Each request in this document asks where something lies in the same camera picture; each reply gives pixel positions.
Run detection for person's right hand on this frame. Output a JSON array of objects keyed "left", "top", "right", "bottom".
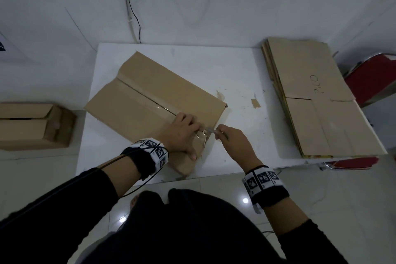
[{"left": 215, "top": 124, "right": 264, "bottom": 172}]

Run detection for stack of boxes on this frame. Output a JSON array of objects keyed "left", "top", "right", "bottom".
[{"left": 266, "top": 37, "right": 387, "bottom": 158}]

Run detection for white table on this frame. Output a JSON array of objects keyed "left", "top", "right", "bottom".
[{"left": 75, "top": 42, "right": 389, "bottom": 186}]

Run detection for person's left forearm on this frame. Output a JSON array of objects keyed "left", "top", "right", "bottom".
[{"left": 0, "top": 154, "right": 143, "bottom": 264}]

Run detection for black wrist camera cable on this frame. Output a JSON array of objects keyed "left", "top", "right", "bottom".
[{"left": 96, "top": 146, "right": 169, "bottom": 198}]

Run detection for red chair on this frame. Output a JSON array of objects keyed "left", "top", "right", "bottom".
[{"left": 320, "top": 52, "right": 396, "bottom": 171}]

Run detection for person's black trouser legs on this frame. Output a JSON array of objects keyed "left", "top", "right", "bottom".
[{"left": 68, "top": 188, "right": 288, "bottom": 264}]

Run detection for white wall cable conduit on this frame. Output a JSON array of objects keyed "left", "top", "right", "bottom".
[{"left": 114, "top": 0, "right": 140, "bottom": 44}]

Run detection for person's left hand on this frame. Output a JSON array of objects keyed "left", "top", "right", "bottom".
[{"left": 159, "top": 113, "right": 202, "bottom": 161}]

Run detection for person's right forearm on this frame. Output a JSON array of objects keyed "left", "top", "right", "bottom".
[{"left": 263, "top": 197, "right": 349, "bottom": 264}]

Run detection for thin black wall cable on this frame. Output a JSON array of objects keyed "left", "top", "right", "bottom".
[{"left": 125, "top": 0, "right": 142, "bottom": 44}]

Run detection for white recycling symbol sign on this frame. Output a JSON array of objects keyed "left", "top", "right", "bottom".
[{"left": 0, "top": 33, "right": 28, "bottom": 63}]

